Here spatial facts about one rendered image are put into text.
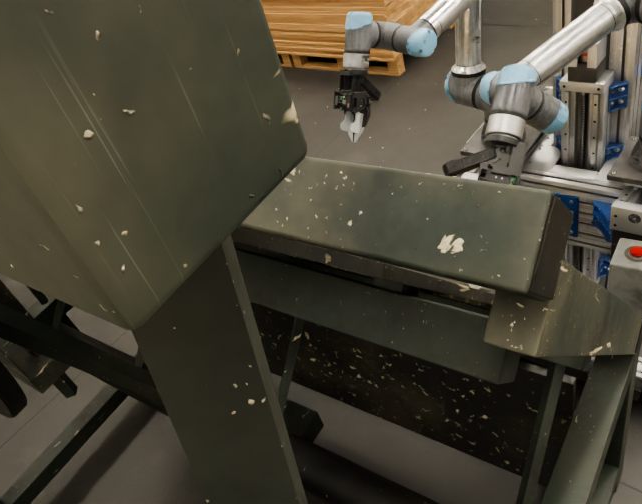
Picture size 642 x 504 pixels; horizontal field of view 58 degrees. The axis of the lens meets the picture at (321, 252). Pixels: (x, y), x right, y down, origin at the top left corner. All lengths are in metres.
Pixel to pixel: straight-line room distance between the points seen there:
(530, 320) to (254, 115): 0.51
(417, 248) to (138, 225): 0.46
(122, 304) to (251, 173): 0.06
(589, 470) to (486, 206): 1.11
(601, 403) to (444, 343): 0.95
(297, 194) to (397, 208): 0.13
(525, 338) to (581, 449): 0.99
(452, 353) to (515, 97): 0.65
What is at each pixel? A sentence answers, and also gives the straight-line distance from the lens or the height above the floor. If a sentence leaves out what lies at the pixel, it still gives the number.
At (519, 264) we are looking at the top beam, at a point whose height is 1.82.
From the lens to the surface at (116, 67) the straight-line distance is 0.17.
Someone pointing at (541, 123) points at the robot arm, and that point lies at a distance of 1.37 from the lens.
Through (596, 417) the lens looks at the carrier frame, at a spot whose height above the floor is 0.79.
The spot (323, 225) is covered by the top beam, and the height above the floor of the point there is 1.82.
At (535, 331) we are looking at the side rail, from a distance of 0.66.
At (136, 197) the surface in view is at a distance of 0.17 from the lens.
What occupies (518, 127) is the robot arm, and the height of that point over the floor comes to 1.54.
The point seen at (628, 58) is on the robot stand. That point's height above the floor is 1.29.
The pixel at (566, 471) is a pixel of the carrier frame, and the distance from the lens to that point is 1.61.
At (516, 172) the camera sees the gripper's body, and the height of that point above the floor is 1.49.
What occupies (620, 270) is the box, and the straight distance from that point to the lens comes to 1.86.
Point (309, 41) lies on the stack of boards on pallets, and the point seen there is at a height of 0.28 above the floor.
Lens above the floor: 2.22
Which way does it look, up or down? 39 degrees down
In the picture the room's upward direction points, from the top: 19 degrees counter-clockwise
